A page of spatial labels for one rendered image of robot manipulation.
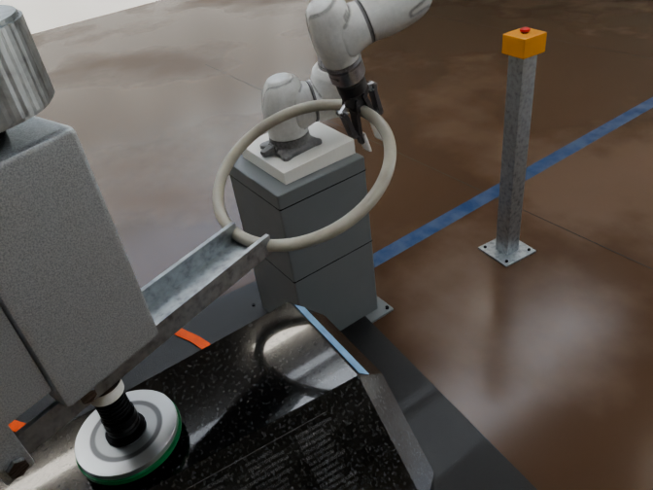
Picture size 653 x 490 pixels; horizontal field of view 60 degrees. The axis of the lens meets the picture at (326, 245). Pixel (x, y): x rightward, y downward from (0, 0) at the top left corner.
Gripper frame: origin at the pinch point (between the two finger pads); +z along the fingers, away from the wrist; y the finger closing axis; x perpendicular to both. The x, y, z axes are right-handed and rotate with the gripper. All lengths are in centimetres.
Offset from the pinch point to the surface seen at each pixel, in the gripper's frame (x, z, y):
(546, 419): 56, 113, 6
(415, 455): 55, 32, 53
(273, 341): 16, 12, 58
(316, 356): 28, 13, 53
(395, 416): 47, 26, 50
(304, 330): 19, 15, 50
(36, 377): 28, -42, 88
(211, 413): 24, 4, 79
